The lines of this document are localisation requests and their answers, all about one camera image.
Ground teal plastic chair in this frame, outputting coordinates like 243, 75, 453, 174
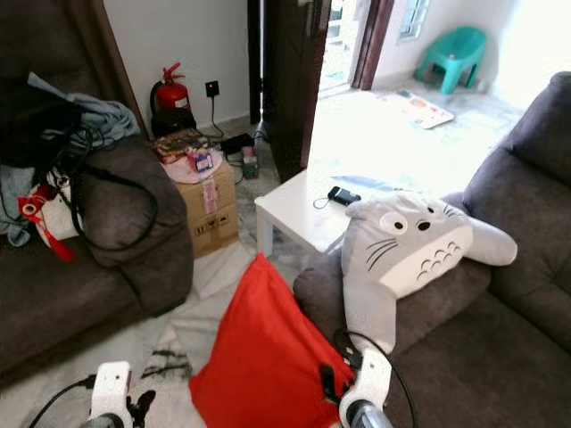
416, 26, 488, 95

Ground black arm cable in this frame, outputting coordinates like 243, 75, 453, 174
29, 375, 95, 428
334, 330, 417, 428

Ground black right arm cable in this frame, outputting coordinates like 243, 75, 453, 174
334, 330, 417, 428

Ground brown door frame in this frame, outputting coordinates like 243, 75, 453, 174
352, 0, 396, 91

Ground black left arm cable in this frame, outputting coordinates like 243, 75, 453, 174
29, 375, 95, 428

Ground brown cardboard box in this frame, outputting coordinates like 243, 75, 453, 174
177, 160, 240, 259

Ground small red blue box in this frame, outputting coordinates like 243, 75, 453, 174
187, 149, 215, 174

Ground black phone with cable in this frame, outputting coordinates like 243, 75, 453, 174
314, 185, 362, 210

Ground black bag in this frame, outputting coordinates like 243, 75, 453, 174
0, 78, 86, 169

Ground red pillow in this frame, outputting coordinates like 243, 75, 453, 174
189, 253, 358, 428

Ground dark brown door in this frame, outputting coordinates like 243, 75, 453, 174
261, 0, 333, 183

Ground red fire extinguisher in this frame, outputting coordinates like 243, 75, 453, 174
150, 62, 191, 114

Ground white framed window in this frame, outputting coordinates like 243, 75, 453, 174
399, 0, 432, 42

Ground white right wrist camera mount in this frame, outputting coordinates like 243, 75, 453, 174
339, 348, 394, 420

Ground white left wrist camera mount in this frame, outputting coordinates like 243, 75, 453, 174
90, 360, 133, 425

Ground small dark bottle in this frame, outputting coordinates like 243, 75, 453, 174
241, 146, 261, 180

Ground pink plate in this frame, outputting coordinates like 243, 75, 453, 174
170, 150, 226, 185

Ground grey Totoro plush pillow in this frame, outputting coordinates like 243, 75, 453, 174
341, 191, 518, 355

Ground white bag with red ribbon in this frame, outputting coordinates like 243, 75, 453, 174
18, 177, 86, 263

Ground black extinguisher stand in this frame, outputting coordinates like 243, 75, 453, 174
151, 109, 197, 138

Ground white side table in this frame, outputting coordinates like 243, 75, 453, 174
254, 168, 398, 259

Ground black strap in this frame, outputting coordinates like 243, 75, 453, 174
67, 125, 160, 252

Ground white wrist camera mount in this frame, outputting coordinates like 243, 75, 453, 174
339, 348, 394, 420
90, 360, 133, 425

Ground blue-grey cloth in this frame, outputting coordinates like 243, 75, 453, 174
0, 73, 142, 248

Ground dark grey fabric sofa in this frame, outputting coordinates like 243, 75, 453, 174
293, 71, 571, 428
0, 0, 194, 375

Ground printed floor mat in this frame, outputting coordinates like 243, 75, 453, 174
377, 88, 456, 130

